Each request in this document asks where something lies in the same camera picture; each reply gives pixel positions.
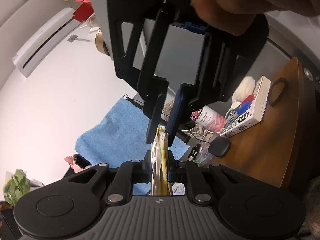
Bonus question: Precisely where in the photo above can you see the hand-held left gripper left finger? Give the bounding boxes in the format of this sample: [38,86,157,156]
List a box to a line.
[67,150,153,204]

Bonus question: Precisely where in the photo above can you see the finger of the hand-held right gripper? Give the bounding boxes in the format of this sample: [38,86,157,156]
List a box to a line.
[167,30,239,147]
[109,11,179,144]

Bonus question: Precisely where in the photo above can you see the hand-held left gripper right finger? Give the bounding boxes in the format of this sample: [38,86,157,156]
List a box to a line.
[167,150,253,204]

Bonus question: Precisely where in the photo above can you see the white and yellow plastic bag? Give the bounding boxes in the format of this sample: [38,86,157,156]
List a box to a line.
[149,126,173,196]

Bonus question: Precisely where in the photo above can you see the black clip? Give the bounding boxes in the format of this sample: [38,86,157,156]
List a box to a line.
[187,144,201,161]

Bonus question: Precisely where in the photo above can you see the white pink printed can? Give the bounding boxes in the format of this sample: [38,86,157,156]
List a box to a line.
[190,105,227,133]

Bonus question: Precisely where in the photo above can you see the blue towel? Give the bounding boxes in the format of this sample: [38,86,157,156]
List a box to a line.
[75,97,192,168]

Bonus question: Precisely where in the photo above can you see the black round puck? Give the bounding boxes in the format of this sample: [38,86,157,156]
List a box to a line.
[208,136,231,158]

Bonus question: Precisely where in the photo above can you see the red box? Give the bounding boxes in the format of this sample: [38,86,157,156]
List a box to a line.
[72,0,95,22]

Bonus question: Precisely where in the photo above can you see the gold round object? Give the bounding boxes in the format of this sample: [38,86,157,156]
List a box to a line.
[95,29,111,56]

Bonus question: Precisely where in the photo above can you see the blue marker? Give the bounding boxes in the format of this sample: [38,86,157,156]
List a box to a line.
[235,101,252,115]

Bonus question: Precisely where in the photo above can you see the pink headset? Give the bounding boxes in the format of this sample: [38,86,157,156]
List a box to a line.
[64,154,93,173]

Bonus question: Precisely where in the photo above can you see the white plush toy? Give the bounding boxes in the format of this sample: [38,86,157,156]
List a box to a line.
[231,76,256,105]

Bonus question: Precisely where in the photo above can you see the red marker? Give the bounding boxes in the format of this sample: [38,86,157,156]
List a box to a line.
[240,94,254,105]

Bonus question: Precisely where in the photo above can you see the black and white book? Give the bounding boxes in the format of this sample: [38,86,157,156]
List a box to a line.
[221,76,272,138]

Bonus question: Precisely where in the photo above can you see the white air conditioner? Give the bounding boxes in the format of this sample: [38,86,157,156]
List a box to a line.
[12,7,86,78]

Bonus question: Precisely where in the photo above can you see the green paper craft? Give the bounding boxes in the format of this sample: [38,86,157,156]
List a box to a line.
[2,169,32,206]

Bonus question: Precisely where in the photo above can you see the black cabinet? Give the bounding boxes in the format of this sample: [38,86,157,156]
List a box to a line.
[0,200,22,240]

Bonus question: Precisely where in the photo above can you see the woven rope bag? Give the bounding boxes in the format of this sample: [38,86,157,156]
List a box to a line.
[162,99,176,117]

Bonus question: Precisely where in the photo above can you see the black hair tie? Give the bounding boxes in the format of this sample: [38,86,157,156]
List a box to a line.
[268,78,286,106]

